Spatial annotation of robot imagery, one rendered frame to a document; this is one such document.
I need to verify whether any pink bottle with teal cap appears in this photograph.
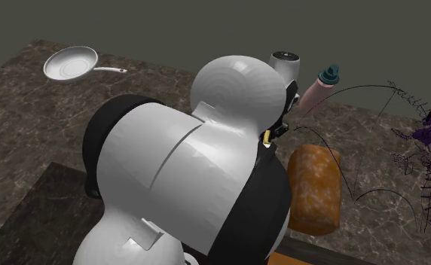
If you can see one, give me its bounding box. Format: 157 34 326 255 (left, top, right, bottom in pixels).
297 64 341 115

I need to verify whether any orange-brown bread loaf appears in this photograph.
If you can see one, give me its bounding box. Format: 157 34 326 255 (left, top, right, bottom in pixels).
286 144 343 236

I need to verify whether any white frying pan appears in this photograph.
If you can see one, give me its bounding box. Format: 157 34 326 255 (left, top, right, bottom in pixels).
42 45 128 82

